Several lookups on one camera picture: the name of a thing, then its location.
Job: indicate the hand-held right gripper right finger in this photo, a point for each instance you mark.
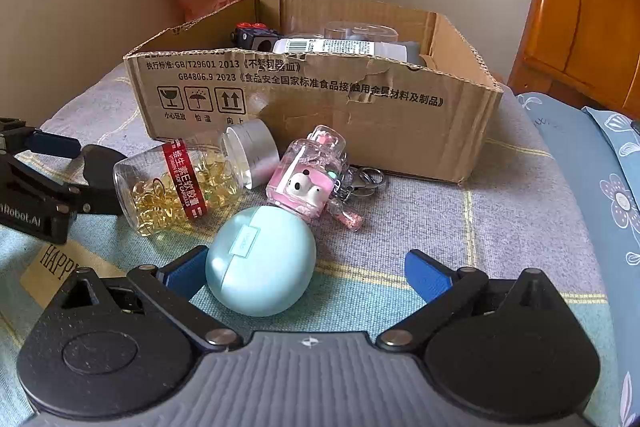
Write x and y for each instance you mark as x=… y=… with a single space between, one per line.
x=425 y=277

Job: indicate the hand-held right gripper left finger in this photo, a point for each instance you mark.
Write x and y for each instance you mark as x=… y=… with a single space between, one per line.
x=182 y=274

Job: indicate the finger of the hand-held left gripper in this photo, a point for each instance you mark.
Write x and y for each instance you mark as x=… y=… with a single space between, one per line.
x=55 y=143
x=102 y=177

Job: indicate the clear capsule bottle red label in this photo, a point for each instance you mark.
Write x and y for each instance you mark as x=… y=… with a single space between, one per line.
x=170 y=187

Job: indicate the light teal oval case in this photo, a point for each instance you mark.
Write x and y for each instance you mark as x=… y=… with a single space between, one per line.
x=260 y=262

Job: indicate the brown cardboard box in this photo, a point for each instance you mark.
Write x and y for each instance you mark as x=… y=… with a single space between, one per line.
x=350 y=117

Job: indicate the white box green label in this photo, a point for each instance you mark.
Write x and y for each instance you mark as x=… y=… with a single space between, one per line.
x=340 y=47

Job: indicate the clear square plastic container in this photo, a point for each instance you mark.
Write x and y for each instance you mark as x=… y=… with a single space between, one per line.
x=360 y=31

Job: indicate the clear plastic cup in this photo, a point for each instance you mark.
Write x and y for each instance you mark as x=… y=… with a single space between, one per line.
x=309 y=2

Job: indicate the blue floral bed sheet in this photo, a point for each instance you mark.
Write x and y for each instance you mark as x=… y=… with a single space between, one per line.
x=565 y=147

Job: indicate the blue floral pillow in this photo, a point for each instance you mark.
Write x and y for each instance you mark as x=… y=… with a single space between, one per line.
x=617 y=187

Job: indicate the wooden bed headboard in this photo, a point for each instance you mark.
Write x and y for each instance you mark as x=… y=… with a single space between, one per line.
x=580 y=7

